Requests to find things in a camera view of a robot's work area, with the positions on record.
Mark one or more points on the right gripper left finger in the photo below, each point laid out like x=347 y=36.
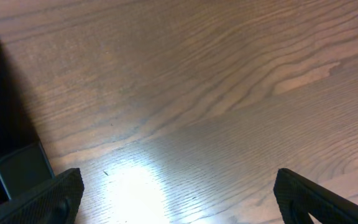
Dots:
x=56 y=200

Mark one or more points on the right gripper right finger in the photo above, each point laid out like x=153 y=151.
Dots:
x=300 y=199

